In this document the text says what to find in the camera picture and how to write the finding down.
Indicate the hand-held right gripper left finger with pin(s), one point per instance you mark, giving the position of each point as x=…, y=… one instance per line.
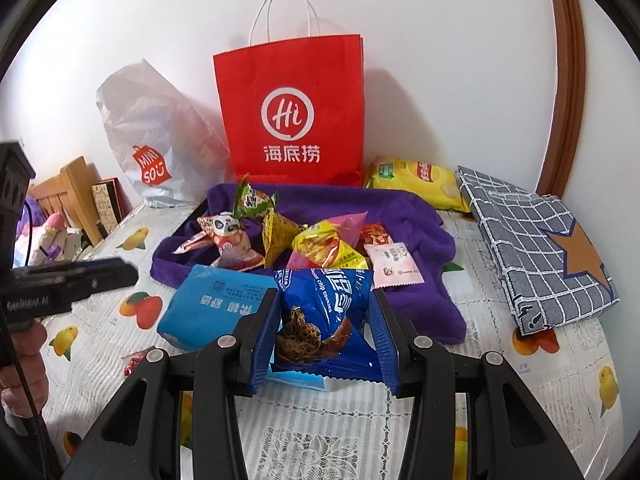
x=262, y=340

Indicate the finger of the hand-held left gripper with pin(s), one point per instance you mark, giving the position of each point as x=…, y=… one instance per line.
x=100, y=277

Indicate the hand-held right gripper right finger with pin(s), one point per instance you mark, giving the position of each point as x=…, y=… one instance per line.
x=385, y=345

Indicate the blue tissue pack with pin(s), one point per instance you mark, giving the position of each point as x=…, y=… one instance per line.
x=210, y=305

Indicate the blue cookie packet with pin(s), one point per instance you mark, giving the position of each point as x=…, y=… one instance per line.
x=325, y=320

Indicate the pink white packet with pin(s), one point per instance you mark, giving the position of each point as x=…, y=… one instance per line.
x=395, y=265

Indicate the clear red white packet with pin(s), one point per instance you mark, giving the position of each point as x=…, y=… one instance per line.
x=134, y=364

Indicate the long pink strip packet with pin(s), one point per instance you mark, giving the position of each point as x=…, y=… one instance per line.
x=190, y=245

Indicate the yellow triangular snack packet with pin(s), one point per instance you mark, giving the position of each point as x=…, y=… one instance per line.
x=277, y=240

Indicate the panda print snack packet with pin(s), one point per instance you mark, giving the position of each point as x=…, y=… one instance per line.
x=230, y=240

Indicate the pink yellow snack packet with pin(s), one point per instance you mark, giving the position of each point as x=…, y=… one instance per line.
x=325, y=250

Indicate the small red candy packet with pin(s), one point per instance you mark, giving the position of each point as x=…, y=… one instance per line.
x=375, y=235

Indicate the green triangular snack packet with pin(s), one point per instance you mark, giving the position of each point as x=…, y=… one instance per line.
x=252, y=202

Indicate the person's left hand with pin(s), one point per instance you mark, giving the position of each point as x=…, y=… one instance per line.
x=22, y=370

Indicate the purple towel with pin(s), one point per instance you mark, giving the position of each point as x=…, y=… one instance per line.
x=415, y=300

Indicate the colourful unicorn pillow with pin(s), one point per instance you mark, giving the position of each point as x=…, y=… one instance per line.
x=55, y=240

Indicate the small framed box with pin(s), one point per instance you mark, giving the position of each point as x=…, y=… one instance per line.
x=107, y=205

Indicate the purple plush toy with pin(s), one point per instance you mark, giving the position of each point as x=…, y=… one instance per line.
x=36, y=210

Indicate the wooden chair back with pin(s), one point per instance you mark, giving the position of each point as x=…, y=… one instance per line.
x=75, y=190

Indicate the fruit print bed sheet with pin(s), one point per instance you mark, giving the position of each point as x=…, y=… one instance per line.
x=320, y=435

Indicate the white plastic bag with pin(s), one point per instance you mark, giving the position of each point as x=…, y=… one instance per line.
x=150, y=125

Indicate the yellow chips bag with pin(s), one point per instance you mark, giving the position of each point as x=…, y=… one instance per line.
x=415, y=180

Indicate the grey checked folded cloth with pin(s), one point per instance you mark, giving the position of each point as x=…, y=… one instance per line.
x=525, y=240

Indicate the red paper bag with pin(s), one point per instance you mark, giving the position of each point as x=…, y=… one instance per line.
x=290, y=85

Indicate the brown wooden door frame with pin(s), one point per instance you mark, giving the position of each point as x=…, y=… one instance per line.
x=567, y=85

